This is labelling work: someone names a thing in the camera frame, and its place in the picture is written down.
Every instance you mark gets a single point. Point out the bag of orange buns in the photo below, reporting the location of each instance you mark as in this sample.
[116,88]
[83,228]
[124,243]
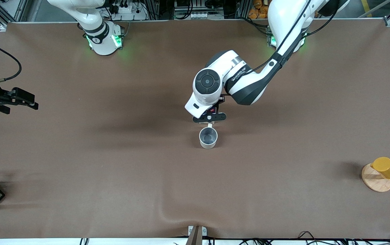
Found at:
[257,10]

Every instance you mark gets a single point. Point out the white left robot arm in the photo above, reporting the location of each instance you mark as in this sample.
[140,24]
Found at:
[249,81]

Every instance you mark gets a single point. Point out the round wooden cup stand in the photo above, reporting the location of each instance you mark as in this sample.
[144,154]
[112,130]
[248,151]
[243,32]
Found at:
[375,182]

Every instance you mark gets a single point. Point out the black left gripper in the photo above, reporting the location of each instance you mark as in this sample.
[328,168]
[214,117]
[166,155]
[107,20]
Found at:
[211,110]

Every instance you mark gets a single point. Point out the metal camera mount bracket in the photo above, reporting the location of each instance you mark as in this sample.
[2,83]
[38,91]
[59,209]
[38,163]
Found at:
[196,234]

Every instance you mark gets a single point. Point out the white socket bar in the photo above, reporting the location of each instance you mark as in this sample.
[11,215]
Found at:
[198,15]

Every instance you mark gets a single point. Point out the white power strip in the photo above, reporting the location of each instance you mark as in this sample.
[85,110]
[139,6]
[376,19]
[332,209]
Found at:
[128,10]

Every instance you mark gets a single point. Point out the yellow plastic cup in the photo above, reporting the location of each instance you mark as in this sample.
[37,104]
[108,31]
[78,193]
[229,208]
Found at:
[387,167]

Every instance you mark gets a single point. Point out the grey-white ribbed mug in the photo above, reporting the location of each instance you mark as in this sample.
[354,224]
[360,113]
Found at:
[208,137]

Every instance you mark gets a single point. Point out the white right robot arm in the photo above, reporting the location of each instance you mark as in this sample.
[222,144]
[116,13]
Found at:
[103,32]

